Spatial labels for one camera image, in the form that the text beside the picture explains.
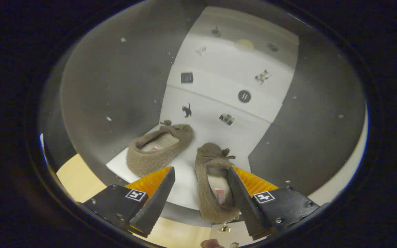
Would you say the brown fuzzy shoe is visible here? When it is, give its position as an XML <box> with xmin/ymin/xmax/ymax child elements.
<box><xmin>126</xmin><ymin>120</ymin><xmax>195</xmax><ymax>177</ymax></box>
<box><xmin>195</xmin><ymin>142</ymin><xmax>240</xmax><ymax>224</ymax></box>

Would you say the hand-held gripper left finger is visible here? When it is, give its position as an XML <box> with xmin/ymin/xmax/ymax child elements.
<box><xmin>83</xmin><ymin>167</ymin><xmax>175</xmax><ymax>238</ymax></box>

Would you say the grey shoe cabinet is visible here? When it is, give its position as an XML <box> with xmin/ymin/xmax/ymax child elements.
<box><xmin>38</xmin><ymin>0</ymin><xmax>368</xmax><ymax>228</ymax></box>

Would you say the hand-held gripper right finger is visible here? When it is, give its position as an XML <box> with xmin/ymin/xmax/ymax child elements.
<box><xmin>228</xmin><ymin>166</ymin><xmax>320</xmax><ymax>240</ymax></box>

